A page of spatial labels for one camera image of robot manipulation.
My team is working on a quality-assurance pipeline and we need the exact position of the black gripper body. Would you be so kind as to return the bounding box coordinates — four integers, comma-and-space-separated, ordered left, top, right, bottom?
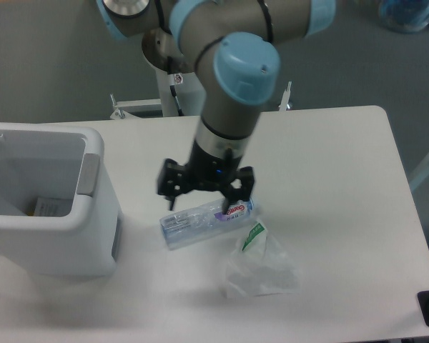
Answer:
185, 141, 242, 194

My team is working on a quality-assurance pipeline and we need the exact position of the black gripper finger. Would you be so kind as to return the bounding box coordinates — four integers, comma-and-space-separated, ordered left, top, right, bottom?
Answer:
157, 159, 188, 211
220, 166, 255, 214

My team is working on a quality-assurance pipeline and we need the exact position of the white plastic trash can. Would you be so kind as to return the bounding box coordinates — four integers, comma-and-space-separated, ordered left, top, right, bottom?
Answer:
0, 122, 122, 276

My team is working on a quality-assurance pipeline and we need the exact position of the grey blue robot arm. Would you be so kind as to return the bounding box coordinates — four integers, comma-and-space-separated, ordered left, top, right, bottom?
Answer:
97, 1, 337, 209

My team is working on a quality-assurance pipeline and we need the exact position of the paper trash inside bin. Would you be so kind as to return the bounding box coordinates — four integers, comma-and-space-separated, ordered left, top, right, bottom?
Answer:
26, 197, 73, 217

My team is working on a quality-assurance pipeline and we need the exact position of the clear plastic water bottle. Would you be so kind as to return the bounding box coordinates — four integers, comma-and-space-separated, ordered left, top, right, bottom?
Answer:
159, 198, 262, 250

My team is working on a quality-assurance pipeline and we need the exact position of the crumpled clear plastic bag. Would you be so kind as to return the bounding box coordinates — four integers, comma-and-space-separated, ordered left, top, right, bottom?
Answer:
225, 219, 301, 299

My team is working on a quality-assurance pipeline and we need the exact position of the blue plastic bag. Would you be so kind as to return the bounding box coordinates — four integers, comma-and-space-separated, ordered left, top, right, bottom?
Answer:
378, 0, 429, 34

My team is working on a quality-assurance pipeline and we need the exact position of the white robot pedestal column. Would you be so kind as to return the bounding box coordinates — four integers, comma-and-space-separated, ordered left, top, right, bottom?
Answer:
141, 28, 204, 117

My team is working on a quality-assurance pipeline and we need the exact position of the white metal base frame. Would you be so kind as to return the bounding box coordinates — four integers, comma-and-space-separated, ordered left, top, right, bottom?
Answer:
109, 81, 293, 120

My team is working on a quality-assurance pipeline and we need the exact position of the black pedestal cable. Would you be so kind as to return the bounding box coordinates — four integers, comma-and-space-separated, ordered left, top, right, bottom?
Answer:
166, 55, 185, 117

